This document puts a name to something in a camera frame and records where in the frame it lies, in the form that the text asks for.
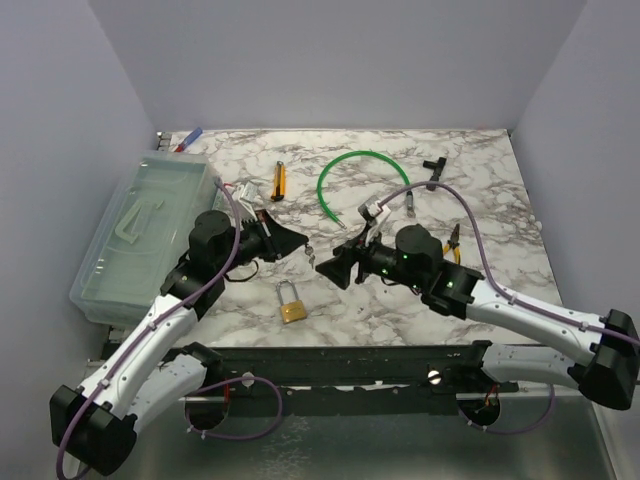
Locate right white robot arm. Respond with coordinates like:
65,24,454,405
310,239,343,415
315,224,639,410

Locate green cable lock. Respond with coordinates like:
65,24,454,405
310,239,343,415
316,150,410,229

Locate yellow handled pliers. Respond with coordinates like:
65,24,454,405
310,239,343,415
443,223,461,265

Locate black T-shaped tool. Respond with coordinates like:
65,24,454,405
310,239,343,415
422,157,447,182

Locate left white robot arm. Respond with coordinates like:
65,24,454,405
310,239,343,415
49,210,309,478

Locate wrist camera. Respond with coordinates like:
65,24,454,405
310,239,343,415
358,197,391,247
234,182,259,203

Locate clear plastic storage box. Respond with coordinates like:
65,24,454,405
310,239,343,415
69,151,220,328

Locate yellow utility knife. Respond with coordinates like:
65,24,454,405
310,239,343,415
271,161,286,202

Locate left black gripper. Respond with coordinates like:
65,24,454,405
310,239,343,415
217,209,309,276

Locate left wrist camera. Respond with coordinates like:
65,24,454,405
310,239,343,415
234,182,259,203

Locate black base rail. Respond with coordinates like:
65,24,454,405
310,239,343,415
99,342,521,417

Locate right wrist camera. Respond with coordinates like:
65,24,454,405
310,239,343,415
358,197,391,247

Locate brass padlock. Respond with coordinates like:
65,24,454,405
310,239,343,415
276,280,308,324

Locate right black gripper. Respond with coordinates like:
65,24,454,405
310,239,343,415
315,224,426,292

